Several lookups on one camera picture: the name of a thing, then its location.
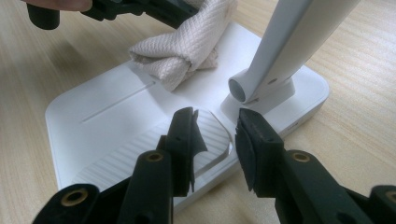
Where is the beige cloth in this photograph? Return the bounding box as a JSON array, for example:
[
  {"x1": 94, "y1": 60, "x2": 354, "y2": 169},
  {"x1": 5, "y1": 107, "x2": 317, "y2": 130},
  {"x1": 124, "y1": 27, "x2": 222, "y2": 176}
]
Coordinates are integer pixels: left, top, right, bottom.
[{"x1": 128, "y1": 0, "x2": 238, "y2": 92}]

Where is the white desk lamp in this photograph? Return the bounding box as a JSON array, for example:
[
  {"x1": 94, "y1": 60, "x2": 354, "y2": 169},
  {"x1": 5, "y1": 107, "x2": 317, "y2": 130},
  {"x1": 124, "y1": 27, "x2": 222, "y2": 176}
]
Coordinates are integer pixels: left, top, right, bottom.
[{"x1": 45, "y1": 0, "x2": 362, "y2": 216}]

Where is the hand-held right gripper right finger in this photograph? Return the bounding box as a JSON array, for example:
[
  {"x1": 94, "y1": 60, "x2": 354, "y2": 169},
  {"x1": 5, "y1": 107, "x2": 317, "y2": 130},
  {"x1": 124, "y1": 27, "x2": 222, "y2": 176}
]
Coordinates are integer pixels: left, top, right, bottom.
[{"x1": 234, "y1": 107, "x2": 375, "y2": 224}]

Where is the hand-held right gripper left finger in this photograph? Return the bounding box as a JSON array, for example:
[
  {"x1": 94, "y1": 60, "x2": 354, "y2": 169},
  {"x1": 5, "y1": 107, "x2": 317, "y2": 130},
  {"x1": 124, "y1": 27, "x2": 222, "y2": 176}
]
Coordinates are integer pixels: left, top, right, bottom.
[{"x1": 118, "y1": 106, "x2": 208, "y2": 224}]

